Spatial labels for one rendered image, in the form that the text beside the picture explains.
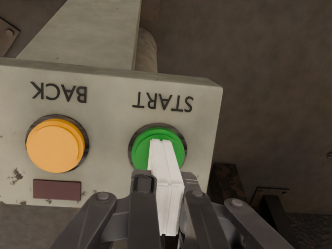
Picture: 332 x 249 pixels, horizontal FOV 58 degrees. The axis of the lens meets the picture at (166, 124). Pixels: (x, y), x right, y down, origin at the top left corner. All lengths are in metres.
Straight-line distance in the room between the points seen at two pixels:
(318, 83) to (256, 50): 0.23
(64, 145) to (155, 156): 0.07
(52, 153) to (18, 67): 0.06
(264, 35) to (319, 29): 0.15
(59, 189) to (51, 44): 0.14
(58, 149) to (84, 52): 0.11
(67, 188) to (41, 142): 0.04
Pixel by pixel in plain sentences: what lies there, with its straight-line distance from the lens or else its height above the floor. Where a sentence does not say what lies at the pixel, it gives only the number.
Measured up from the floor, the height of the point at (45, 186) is 0.61.
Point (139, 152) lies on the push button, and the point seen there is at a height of 0.61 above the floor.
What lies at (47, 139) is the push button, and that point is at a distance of 0.23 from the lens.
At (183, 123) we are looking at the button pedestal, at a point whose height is 0.59.
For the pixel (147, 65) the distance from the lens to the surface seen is 0.63.
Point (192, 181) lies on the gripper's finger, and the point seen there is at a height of 0.66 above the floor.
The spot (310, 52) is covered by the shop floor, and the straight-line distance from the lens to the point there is 0.95.
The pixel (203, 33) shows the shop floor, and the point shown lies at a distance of 0.83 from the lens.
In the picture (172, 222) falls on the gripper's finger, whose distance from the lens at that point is 0.16.
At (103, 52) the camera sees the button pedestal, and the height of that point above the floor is 0.50.
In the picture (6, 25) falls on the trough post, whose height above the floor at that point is 0.01.
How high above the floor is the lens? 0.78
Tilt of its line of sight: 54 degrees down
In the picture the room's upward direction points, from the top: 176 degrees clockwise
